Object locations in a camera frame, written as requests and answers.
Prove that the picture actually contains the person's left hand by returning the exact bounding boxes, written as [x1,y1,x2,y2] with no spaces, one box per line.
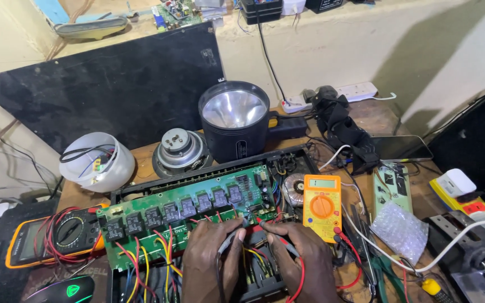
[182,218,248,303]

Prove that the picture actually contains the person's right hand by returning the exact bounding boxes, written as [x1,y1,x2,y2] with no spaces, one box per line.
[263,221,345,303]

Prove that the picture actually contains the red multimeter test probe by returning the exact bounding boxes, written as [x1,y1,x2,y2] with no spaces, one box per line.
[255,216,363,303]

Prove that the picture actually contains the black multimeter test probe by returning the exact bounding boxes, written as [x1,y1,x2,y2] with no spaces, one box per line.
[215,217,248,303]

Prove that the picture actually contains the green relay circuit board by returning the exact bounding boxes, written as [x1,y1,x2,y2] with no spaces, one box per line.
[96,164,280,272]

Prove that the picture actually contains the small yellow digital multimeter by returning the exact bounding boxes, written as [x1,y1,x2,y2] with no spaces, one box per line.
[302,174,343,244]

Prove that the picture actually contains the copper toroidal transformer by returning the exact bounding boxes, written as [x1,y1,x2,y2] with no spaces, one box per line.
[282,173,309,207]

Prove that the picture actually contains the bubble wrap bag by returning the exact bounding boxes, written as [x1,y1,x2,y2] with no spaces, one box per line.
[370,201,429,266]

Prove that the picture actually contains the black device chassis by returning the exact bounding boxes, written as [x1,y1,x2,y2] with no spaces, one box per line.
[106,143,321,303]

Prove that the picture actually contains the pale green circuit panel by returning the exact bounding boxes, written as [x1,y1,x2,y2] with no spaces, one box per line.
[372,163,414,220]

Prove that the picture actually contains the round loudspeaker driver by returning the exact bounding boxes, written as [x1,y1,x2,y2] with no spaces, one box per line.
[152,128,214,178]

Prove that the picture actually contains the white plastic bowl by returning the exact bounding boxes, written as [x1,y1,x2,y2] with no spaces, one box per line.
[59,132,136,194]

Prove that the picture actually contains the black handheld spotlight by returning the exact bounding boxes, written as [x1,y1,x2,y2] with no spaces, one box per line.
[197,80,309,164]

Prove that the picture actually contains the large orange black multimeter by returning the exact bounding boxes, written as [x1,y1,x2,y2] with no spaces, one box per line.
[5,204,111,269]

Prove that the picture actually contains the black lit computer mouse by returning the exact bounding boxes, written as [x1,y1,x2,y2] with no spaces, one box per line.
[24,275,96,303]

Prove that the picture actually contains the black bench vise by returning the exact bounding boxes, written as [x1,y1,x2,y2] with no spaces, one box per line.
[423,210,485,275]

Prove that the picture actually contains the smartphone with dark screen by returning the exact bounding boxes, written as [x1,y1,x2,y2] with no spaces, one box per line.
[370,134,434,163]

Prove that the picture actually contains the coiled red test leads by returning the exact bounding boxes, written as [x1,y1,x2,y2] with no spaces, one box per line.
[34,206,104,265]

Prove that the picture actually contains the white power adapter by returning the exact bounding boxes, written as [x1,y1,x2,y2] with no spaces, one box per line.
[436,168,477,199]

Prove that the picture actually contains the yellow box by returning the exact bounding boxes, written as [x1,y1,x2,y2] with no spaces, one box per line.
[429,178,485,216]

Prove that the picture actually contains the white power strip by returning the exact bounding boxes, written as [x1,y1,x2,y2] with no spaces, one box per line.
[281,82,379,114]

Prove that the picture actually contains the black flat panel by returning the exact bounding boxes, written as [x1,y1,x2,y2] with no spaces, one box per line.
[0,21,225,155]

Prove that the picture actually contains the black speaker cabinet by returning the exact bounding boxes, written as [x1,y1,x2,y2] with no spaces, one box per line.
[427,77,485,205]

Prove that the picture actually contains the green circuit board with connectors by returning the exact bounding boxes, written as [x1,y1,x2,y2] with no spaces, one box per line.
[152,0,203,33]

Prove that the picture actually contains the stack of black boxes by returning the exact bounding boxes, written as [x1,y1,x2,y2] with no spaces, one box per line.
[240,0,284,25]

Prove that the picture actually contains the white plastic container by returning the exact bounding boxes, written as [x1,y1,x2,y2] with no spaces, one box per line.
[281,0,306,17]

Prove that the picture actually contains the black box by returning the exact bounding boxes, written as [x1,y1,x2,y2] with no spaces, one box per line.
[305,0,344,14]

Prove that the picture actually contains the grey oval lamp housing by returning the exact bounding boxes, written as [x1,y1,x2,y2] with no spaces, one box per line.
[54,15,129,41]

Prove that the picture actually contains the bundle of coloured wires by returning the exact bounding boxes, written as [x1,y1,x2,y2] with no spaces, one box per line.
[114,226,184,303]

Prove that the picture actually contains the green handled pliers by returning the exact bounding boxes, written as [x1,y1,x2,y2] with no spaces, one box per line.
[368,252,412,303]

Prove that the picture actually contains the yellow handled screwdriver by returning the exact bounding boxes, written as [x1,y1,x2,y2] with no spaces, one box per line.
[420,278,454,303]

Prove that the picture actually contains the white cable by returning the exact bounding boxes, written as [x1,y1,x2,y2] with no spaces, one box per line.
[318,144,485,274]

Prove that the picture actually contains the black fabric strap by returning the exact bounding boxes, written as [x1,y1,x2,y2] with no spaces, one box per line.
[311,86,381,176]

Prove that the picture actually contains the black power cable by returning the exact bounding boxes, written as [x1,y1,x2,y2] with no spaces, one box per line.
[257,23,289,102]

